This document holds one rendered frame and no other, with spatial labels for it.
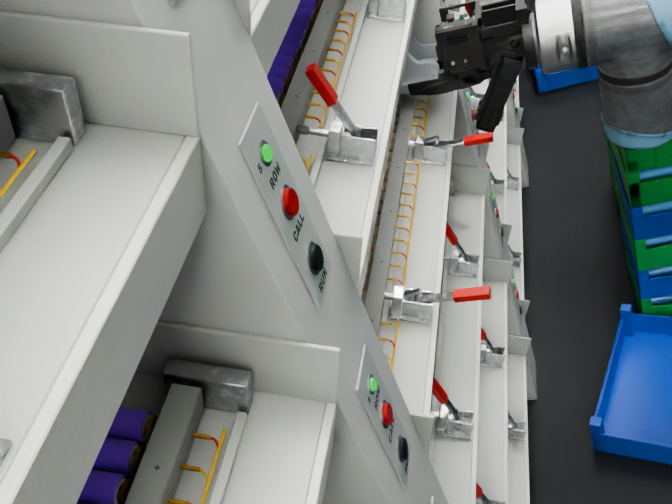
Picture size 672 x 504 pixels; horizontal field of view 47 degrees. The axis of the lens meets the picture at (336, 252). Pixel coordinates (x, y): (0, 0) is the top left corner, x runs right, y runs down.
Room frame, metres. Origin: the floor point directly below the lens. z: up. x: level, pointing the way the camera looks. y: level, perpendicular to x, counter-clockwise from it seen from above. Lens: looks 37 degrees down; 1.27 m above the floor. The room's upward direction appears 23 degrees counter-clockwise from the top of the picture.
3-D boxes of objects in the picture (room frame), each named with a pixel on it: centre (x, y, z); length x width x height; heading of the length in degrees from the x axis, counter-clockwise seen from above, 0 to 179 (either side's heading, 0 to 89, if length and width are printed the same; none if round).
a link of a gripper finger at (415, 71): (0.90, -0.17, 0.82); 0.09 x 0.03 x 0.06; 69
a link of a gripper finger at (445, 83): (0.87, -0.21, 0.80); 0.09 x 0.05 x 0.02; 69
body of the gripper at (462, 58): (0.87, -0.28, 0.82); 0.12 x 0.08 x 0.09; 65
